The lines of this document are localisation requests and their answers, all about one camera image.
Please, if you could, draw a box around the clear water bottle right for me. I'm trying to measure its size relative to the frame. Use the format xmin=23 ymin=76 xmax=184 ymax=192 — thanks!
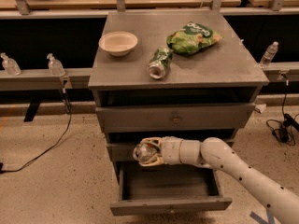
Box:
xmin=260 ymin=41 xmax=278 ymax=67

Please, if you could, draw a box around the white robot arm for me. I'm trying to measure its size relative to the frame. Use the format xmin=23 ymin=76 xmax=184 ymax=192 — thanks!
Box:
xmin=133 ymin=136 xmax=299 ymax=224

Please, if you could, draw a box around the clear bottle near cabinet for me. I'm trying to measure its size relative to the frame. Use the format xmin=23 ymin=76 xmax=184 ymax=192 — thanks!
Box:
xmin=47 ymin=53 xmax=65 ymax=77

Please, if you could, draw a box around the grey drawer cabinet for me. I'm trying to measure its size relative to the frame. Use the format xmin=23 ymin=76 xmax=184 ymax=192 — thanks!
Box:
xmin=88 ymin=8 xmax=271 ymax=173

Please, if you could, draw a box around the black cable bundle right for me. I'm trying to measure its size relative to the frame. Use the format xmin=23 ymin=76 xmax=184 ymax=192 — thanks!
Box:
xmin=266 ymin=72 xmax=299 ymax=147

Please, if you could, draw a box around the blue floor tape mark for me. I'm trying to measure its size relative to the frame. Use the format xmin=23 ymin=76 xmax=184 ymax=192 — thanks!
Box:
xmin=249 ymin=211 xmax=276 ymax=224

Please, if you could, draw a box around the grey middle drawer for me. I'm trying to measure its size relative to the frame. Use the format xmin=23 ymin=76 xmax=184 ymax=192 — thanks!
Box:
xmin=107 ymin=137 xmax=231 ymax=166

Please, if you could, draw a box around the white paper bowl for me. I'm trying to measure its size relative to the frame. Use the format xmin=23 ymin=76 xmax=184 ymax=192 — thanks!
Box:
xmin=99 ymin=31 xmax=138 ymax=57

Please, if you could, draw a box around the grey open bottom drawer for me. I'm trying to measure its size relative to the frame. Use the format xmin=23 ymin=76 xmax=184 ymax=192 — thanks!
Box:
xmin=110 ymin=161 xmax=232 ymax=216

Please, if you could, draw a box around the clear bottle far left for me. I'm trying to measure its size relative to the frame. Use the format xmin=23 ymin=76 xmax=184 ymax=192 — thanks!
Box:
xmin=0 ymin=52 xmax=21 ymax=76

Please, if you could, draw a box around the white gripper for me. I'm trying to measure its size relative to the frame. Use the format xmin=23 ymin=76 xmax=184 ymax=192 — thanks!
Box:
xmin=139 ymin=136 xmax=181 ymax=167

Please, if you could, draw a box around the green soda can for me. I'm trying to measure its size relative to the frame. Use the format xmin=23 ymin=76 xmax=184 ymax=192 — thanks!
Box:
xmin=148 ymin=48 xmax=173 ymax=79

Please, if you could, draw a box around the grey top drawer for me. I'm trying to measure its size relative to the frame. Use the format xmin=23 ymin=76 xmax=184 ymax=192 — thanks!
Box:
xmin=95 ymin=103 xmax=254 ymax=133

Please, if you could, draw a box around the silver 7up can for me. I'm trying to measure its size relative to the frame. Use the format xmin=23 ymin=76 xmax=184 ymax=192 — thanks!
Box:
xmin=133 ymin=143 xmax=158 ymax=164

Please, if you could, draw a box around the black floor cable left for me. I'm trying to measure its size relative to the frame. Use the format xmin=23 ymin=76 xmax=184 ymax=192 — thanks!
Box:
xmin=0 ymin=77 xmax=73 ymax=175

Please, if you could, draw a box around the green chip bag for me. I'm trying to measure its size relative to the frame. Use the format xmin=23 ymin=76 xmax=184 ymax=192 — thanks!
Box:
xmin=166 ymin=21 xmax=222 ymax=55

